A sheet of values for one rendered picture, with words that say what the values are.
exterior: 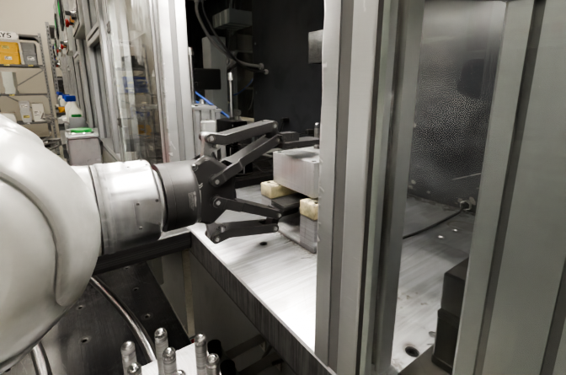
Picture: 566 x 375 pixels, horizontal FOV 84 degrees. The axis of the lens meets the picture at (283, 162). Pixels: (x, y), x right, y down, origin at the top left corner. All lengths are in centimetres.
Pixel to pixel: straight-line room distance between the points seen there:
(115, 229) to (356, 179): 22
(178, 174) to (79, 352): 45
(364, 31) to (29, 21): 782
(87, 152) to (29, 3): 726
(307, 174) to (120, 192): 23
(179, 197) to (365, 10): 24
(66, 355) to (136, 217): 43
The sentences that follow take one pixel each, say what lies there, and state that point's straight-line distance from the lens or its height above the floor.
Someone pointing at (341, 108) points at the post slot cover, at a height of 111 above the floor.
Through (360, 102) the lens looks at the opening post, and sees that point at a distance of 19.
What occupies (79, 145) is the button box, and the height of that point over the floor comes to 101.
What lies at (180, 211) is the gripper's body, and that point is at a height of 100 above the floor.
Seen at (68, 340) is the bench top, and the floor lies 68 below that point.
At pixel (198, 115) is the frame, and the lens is 66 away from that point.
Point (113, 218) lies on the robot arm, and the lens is 32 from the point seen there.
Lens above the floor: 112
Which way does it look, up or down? 13 degrees down
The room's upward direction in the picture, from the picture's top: straight up
